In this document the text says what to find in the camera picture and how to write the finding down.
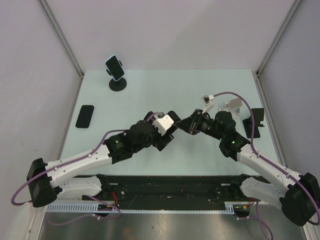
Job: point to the black phone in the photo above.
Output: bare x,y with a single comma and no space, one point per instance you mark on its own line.
84,116

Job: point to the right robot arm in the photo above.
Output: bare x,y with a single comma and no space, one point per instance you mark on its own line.
296,195

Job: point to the aluminium frame post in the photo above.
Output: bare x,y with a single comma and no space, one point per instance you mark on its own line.
279,35
54,24

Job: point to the white phone stand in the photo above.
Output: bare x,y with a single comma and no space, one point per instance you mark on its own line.
233,106

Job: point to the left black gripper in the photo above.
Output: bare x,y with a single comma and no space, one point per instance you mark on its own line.
159,144

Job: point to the black round base phone stand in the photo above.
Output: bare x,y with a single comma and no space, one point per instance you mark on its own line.
117,86

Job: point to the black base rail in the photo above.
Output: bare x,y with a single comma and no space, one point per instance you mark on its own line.
172,193

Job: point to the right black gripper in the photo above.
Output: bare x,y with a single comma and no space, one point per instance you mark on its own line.
190,124

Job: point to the left aluminium frame post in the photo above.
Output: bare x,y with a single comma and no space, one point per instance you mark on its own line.
54,24

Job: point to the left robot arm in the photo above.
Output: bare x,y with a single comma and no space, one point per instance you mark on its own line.
45,180

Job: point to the phone with light blue case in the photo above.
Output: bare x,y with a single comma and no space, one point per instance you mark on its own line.
114,68

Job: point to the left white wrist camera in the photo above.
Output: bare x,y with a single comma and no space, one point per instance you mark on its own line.
163,124

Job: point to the black folding phone stand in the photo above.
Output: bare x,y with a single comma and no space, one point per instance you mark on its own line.
255,120

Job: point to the right aluminium frame post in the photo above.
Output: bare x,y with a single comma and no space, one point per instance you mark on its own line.
279,35

